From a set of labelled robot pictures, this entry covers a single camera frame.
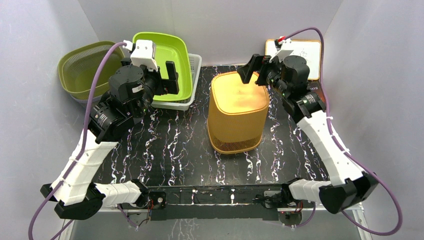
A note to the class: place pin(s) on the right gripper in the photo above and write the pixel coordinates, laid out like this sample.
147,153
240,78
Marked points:
247,71

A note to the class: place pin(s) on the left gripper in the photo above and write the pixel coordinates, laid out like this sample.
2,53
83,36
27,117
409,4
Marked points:
166,86

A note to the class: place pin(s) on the orange mesh basket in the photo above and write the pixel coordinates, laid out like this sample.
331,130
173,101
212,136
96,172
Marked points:
237,113

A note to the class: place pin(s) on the olive green mesh basket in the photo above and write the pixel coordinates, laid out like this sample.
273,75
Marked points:
77,69

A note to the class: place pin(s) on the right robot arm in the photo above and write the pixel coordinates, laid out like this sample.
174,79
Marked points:
348,183

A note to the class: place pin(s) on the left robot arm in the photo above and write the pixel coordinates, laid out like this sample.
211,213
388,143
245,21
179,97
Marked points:
77,197

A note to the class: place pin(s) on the white perforated plastic basket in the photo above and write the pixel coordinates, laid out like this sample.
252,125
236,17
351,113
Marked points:
183,105

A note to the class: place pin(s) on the lime green plastic tray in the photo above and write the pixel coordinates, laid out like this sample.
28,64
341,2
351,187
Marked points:
171,48

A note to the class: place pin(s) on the dark paperback book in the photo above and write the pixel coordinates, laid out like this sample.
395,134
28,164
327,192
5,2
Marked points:
315,87

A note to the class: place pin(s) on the grey mesh basket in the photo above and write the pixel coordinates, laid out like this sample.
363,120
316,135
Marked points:
84,102

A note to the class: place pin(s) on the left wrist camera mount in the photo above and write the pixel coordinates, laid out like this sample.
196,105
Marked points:
142,53

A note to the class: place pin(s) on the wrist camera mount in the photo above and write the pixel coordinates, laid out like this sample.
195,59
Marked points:
279,48
142,53

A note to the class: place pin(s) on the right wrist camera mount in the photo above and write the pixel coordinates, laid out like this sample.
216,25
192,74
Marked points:
279,48

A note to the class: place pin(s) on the small whiteboard with yellow frame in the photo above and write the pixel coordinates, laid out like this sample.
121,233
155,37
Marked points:
310,50

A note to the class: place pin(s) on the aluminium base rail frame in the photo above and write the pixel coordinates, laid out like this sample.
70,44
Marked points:
170,152

